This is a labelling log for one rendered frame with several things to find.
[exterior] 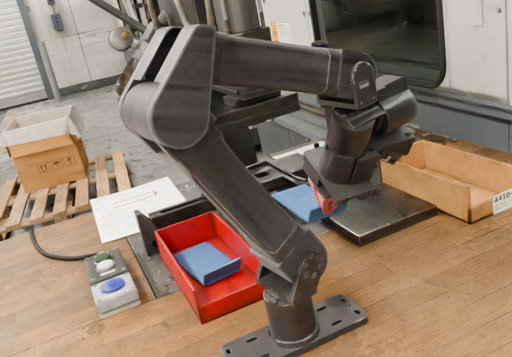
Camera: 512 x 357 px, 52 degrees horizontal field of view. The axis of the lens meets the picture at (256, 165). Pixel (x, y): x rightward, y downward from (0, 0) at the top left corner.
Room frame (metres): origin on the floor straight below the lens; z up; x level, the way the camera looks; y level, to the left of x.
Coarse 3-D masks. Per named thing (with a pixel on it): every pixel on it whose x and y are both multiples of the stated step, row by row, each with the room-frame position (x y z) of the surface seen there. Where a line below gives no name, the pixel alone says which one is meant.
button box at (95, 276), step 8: (32, 232) 1.14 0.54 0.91; (32, 240) 1.09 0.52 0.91; (40, 248) 1.04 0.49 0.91; (48, 256) 1.00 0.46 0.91; (56, 256) 0.98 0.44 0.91; (64, 256) 0.97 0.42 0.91; (72, 256) 0.97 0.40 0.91; (80, 256) 0.96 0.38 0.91; (88, 256) 0.95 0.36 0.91; (96, 256) 0.90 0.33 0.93; (112, 256) 0.88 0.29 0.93; (120, 256) 0.88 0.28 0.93; (88, 264) 0.87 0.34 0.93; (96, 264) 0.86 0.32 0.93; (120, 264) 0.85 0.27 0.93; (88, 272) 0.84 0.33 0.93; (96, 272) 0.84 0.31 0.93; (104, 272) 0.83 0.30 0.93; (112, 272) 0.83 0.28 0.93; (120, 272) 0.82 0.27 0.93; (128, 272) 0.83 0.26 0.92; (96, 280) 0.81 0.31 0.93; (104, 280) 0.81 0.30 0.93
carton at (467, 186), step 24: (432, 144) 1.04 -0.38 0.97; (384, 168) 1.02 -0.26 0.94; (408, 168) 0.94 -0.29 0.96; (432, 168) 1.05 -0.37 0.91; (456, 168) 0.98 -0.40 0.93; (480, 168) 0.92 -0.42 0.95; (504, 168) 0.87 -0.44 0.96; (408, 192) 0.95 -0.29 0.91; (432, 192) 0.88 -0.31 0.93; (456, 192) 0.83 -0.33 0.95; (480, 192) 0.90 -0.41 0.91; (504, 192) 0.83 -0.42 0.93; (456, 216) 0.83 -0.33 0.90; (480, 216) 0.81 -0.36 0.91
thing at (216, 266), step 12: (180, 252) 0.89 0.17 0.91; (192, 252) 0.88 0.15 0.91; (204, 252) 0.87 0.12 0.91; (216, 252) 0.86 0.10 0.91; (192, 264) 0.84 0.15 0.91; (204, 264) 0.83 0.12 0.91; (216, 264) 0.82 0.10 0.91; (228, 264) 0.77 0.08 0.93; (240, 264) 0.79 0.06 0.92; (204, 276) 0.75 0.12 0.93; (216, 276) 0.77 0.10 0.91
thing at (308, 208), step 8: (304, 184) 0.90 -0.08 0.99; (280, 192) 0.88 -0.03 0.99; (288, 192) 0.88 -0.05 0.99; (296, 192) 0.87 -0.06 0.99; (304, 192) 0.87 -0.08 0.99; (312, 192) 0.86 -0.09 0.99; (280, 200) 0.85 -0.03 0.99; (288, 200) 0.84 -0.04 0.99; (296, 200) 0.84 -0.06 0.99; (304, 200) 0.83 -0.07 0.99; (312, 200) 0.83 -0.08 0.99; (288, 208) 0.82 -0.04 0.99; (296, 208) 0.81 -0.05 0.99; (304, 208) 0.80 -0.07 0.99; (312, 208) 0.74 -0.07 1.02; (320, 208) 0.74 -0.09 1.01; (336, 208) 0.76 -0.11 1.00; (344, 208) 0.77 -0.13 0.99; (304, 216) 0.77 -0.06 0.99; (312, 216) 0.75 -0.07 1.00; (320, 216) 0.76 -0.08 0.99; (328, 216) 0.76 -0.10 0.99
